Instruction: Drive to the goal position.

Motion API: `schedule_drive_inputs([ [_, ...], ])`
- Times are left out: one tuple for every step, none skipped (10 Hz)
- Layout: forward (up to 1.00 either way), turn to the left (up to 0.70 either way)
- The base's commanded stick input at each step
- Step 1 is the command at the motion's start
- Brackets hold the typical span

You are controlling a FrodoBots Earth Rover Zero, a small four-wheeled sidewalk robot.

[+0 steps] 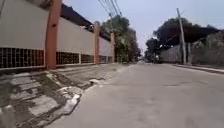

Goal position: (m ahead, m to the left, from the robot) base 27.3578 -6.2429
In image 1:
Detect trees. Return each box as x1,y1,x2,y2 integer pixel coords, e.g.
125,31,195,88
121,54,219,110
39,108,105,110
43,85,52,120
144,17,223,64
100,14,142,64

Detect raised kerb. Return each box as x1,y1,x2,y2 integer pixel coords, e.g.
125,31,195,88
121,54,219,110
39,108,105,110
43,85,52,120
171,63,224,75

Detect grey wall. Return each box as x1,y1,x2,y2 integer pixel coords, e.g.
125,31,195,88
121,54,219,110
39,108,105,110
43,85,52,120
159,31,224,67

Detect grey concrete road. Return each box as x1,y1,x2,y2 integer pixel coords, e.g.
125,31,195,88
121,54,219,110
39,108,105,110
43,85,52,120
44,62,224,128

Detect overhead wires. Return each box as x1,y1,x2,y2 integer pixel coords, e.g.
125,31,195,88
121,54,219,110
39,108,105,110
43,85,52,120
97,0,123,17

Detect utility pole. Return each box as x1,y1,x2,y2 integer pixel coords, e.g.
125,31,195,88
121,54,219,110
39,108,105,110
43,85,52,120
176,7,188,65

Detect wall with orange pillars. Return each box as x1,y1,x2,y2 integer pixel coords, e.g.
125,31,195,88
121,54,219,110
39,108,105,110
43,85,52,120
0,0,117,72

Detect broken concrete pavement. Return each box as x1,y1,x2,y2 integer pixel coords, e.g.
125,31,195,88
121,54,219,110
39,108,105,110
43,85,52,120
0,63,129,128

